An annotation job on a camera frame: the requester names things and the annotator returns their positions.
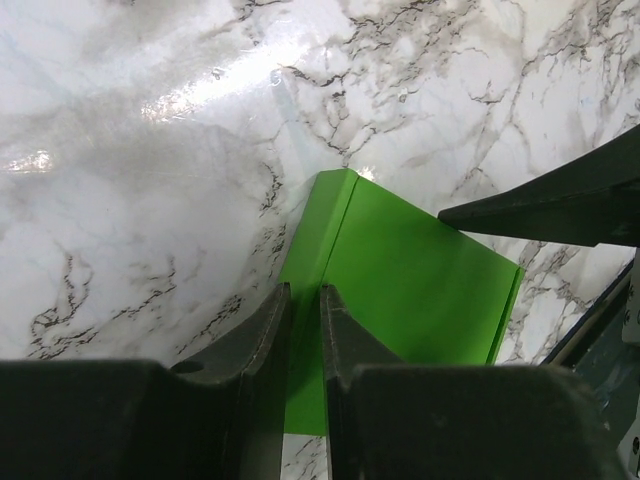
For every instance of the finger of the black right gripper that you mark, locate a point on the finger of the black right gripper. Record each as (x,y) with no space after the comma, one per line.
(591,200)

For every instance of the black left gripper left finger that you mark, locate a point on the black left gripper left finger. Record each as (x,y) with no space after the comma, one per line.
(240,383)

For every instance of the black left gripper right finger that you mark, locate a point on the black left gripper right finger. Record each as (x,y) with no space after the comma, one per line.
(346,344)

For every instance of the green paper box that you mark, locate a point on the green paper box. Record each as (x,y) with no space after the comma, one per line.
(429,293)

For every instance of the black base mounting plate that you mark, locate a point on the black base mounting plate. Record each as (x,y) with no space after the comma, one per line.
(603,349)

